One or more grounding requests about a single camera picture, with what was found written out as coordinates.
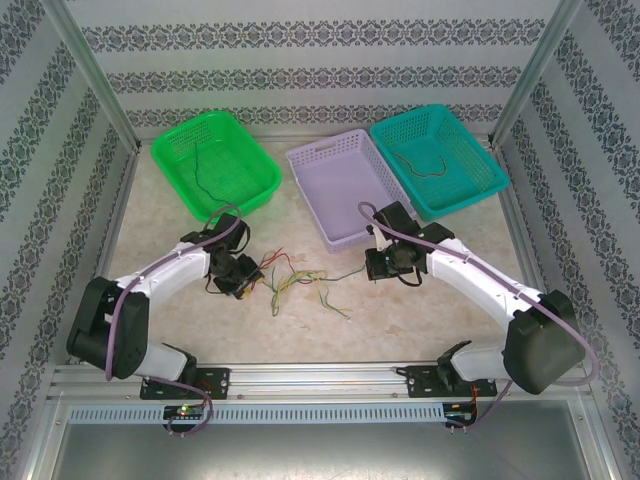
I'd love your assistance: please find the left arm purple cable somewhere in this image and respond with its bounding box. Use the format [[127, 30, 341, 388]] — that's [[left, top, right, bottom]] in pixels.
[[105, 204, 244, 436]]

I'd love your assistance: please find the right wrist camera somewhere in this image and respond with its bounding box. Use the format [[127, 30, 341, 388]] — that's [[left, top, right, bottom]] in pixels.
[[366, 224, 390, 254]]

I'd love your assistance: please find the lilac plastic basket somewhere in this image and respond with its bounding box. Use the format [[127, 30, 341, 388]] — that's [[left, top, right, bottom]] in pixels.
[[285, 128, 416, 255]]

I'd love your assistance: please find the long aluminium base rail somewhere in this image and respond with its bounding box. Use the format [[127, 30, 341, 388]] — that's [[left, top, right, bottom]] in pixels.
[[47, 362, 594, 401]]

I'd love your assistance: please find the small circuit board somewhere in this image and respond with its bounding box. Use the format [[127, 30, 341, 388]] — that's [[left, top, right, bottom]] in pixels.
[[446, 403, 479, 424], [163, 405, 207, 420]]

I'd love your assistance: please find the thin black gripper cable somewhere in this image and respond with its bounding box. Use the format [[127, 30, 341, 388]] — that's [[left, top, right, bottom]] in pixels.
[[397, 267, 425, 289], [203, 279, 236, 300]]

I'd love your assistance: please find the teal plastic basket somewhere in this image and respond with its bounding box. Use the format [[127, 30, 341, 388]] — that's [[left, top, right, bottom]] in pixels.
[[369, 103, 511, 222]]

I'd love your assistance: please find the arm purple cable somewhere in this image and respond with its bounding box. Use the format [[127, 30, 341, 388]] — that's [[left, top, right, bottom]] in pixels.
[[105, 204, 244, 436], [358, 201, 600, 434]]

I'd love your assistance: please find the white slotted cable duct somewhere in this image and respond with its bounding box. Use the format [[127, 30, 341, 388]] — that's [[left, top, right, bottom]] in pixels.
[[66, 403, 446, 425]]

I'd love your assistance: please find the green plastic basket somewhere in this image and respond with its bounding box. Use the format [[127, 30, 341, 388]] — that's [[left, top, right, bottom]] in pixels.
[[150, 109, 285, 225]]

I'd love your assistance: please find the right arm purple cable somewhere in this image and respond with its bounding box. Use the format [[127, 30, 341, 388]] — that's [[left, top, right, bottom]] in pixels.
[[358, 201, 600, 434]]

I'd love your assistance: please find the bundle of coloured wires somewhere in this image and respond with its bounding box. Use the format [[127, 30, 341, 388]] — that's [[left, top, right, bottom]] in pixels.
[[264, 247, 286, 291]]

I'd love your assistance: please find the aluminium frame post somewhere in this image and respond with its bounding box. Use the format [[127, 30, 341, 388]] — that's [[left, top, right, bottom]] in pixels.
[[488, 0, 584, 146], [42, 0, 144, 151]]

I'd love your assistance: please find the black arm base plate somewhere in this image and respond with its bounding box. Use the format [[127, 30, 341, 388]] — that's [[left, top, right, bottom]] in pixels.
[[404, 364, 499, 400], [139, 367, 231, 401]]

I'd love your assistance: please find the yellow green striped wire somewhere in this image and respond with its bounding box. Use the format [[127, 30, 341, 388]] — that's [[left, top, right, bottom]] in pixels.
[[317, 282, 354, 320], [284, 269, 329, 285], [269, 277, 294, 318]]

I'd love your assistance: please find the grey metal sheet panel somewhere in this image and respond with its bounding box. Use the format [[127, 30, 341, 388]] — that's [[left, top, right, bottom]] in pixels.
[[49, 422, 601, 480]]

